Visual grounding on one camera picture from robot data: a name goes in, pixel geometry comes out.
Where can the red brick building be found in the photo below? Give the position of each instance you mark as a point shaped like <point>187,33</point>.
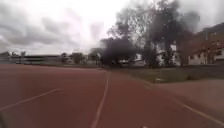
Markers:
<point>214,42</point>

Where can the red running track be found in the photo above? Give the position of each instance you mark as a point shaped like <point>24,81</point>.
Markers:
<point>66,106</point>

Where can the grass strip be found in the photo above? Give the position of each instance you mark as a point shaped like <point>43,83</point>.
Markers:
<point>173,75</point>

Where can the small distant tree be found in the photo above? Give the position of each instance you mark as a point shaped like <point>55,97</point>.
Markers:
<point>77,57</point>

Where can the long low building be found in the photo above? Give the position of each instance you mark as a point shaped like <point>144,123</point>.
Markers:
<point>36,59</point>

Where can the group of tall dark trees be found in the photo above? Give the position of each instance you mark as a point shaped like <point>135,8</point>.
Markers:
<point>160,33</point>

